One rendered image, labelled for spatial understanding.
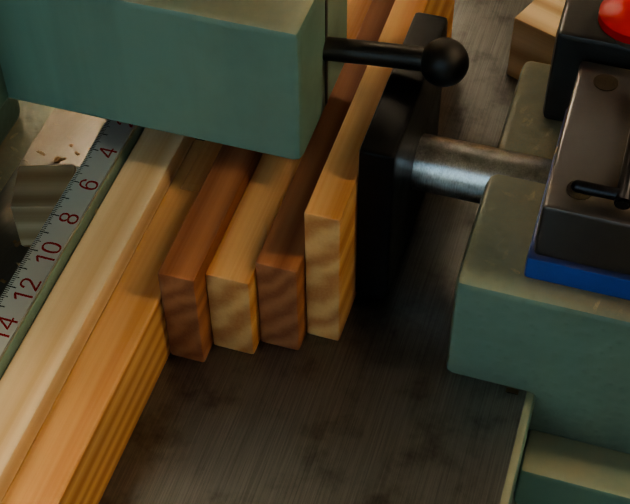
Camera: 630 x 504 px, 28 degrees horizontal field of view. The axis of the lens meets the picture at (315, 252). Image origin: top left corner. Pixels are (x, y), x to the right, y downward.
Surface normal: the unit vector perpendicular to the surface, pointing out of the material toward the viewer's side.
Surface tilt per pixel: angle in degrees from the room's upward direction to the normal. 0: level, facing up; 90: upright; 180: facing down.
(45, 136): 0
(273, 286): 90
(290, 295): 90
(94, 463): 90
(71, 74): 90
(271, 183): 0
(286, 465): 0
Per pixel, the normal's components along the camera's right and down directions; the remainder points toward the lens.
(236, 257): -0.01, -0.65
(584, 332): -0.30, 0.73
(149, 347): 0.95, 0.22
